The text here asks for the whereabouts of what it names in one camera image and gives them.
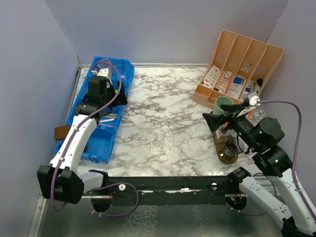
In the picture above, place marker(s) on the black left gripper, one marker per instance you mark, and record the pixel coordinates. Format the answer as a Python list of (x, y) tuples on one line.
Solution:
[(121, 99)]

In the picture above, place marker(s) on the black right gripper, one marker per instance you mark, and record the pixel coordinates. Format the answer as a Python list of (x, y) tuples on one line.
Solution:
[(214, 120)]

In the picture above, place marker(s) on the green plastic cup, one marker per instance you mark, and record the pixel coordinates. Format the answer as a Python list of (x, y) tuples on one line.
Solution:
[(222, 100)]

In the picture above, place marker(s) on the clear square toothbrush holder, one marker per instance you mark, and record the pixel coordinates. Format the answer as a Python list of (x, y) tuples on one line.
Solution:
[(221, 135)]

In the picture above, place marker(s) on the dark blue plastic cup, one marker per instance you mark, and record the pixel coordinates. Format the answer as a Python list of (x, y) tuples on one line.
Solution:
[(232, 148)]

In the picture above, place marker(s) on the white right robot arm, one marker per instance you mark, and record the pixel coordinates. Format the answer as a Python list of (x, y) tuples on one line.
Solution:
[(295, 214)]

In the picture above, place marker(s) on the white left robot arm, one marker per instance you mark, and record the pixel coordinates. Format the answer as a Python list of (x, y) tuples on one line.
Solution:
[(59, 180)]

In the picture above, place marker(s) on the brown oval wooden tray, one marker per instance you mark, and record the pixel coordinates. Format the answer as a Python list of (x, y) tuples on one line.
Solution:
[(219, 147)]

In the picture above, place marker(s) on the clear plastic cup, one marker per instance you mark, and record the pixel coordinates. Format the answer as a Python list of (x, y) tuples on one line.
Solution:
[(122, 68)]

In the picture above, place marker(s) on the white blue box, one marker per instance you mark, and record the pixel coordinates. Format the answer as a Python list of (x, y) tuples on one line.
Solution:
[(239, 80)]

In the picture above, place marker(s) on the lilac plastic cup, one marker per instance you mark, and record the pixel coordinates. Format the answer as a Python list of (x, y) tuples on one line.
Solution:
[(104, 64)]

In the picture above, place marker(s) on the white oval soap packet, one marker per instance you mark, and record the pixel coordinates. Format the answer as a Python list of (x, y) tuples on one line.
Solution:
[(211, 77)]

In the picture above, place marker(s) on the peach compartment organizer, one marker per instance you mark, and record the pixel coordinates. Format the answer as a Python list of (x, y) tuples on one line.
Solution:
[(237, 56)]

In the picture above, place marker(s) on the brown lid clear box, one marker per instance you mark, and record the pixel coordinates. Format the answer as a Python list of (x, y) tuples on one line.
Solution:
[(60, 133)]

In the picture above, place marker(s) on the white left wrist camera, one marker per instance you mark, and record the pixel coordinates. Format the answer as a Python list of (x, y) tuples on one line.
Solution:
[(105, 72)]

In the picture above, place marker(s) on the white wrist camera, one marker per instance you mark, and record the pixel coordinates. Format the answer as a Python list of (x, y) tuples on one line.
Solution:
[(105, 72), (250, 102)]

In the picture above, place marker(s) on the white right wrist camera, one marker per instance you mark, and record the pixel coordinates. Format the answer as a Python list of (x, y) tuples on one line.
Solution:
[(250, 102)]

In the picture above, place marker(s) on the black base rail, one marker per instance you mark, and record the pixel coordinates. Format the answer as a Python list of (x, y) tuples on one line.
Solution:
[(169, 190)]

